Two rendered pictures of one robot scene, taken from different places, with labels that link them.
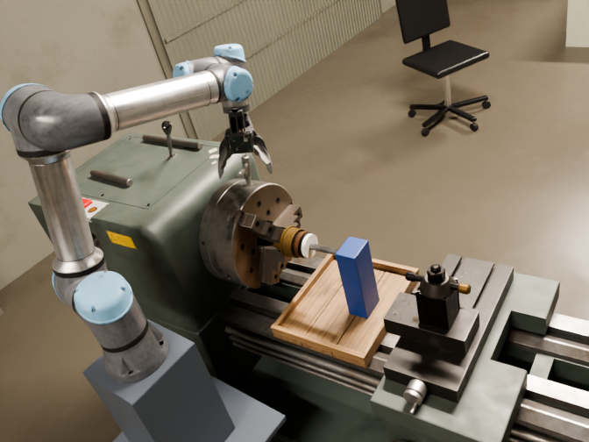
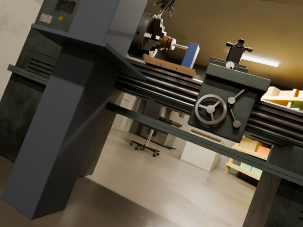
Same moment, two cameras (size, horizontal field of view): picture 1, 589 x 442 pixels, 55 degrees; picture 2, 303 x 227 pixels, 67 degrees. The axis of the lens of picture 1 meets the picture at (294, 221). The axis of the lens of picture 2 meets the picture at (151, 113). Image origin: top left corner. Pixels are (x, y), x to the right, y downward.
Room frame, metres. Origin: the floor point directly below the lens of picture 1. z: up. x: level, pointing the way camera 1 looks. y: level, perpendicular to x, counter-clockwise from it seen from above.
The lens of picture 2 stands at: (-0.12, 0.57, 0.54)
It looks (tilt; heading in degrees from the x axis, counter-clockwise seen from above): 2 degrees up; 336
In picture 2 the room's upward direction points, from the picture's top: 21 degrees clockwise
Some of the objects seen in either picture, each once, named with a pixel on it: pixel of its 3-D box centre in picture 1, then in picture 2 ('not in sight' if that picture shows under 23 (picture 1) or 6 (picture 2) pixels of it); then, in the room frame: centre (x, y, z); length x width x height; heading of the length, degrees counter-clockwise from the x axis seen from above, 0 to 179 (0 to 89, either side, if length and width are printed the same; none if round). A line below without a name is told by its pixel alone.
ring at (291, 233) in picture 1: (294, 242); (166, 42); (1.30, 0.02, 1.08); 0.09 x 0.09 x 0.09; 48
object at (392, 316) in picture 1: (430, 321); (226, 68); (0.95, -0.25, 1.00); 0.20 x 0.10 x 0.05; 48
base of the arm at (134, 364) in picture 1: (130, 343); not in sight; (1.00, 0.45, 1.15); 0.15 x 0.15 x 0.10
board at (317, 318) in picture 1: (346, 302); (174, 74); (1.21, -0.08, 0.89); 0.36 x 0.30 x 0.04; 138
